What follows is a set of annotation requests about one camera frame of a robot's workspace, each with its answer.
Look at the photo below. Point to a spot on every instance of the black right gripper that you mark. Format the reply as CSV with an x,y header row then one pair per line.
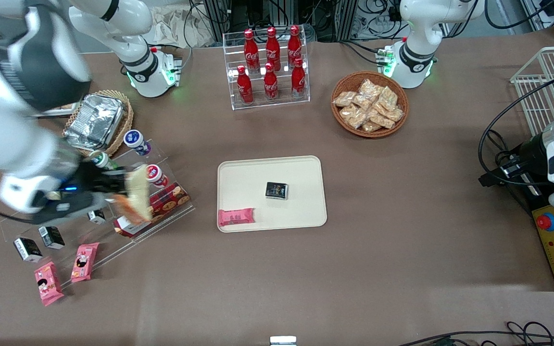
x,y
88,179

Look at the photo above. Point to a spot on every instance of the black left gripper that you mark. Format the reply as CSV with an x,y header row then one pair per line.
x,y
530,151

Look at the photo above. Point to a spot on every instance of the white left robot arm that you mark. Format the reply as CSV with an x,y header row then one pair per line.
x,y
419,29

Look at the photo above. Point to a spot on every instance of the cream plastic tray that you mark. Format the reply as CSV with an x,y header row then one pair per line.
x,y
258,182

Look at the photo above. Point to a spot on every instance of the green capped drink bottle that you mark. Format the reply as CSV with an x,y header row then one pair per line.
x,y
100,159

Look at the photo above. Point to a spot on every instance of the small black white carton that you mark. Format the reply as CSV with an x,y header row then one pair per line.
x,y
97,217
28,250
52,237

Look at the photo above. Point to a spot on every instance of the white red yogurt cup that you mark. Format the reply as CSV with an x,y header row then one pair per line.
x,y
157,175

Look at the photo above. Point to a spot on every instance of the white blue yogurt cup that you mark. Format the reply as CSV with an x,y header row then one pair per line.
x,y
136,141

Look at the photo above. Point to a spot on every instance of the red cookie box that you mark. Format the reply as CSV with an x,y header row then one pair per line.
x,y
169,199

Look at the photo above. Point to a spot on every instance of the oval wicker basket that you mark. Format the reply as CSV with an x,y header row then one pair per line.
x,y
125,122

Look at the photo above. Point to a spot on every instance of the red emergency stop button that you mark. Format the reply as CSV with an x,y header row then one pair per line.
x,y
545,221

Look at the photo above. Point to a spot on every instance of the aluminium foil container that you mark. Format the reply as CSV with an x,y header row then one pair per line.
x,y
95,121

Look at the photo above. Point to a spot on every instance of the clear acrylic stepped shelf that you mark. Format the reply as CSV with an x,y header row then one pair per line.
x,y
128,247

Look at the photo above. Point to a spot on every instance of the pink cartoon snack packet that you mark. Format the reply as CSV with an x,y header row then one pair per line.
x,y
84,262
49,284

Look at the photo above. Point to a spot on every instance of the pink wrapped snack bar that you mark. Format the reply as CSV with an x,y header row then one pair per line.
x,y
236,217

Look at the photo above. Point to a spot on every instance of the clear wrapped snack packet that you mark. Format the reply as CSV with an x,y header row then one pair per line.
x,y
363,102
353,116
382,119
395,114
370,88
344,98
388,97

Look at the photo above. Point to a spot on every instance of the red cola bottle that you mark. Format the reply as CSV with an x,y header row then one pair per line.
x,y
270,84
294,45
298,79
245,86
272,48
251,50

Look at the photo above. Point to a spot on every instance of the small black snack box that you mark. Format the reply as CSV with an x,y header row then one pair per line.
x,y
277,190

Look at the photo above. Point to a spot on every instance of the crumpled white plastic sheet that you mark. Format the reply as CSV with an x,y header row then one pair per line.
x,y
178,24

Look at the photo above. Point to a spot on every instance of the clear acrylic bottle rack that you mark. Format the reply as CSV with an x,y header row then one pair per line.
x,y
267,103

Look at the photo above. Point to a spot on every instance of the round wicker basket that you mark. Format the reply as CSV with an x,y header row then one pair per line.
x,y
339,122

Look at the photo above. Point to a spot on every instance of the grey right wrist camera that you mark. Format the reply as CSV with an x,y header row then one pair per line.
x,y
22,192

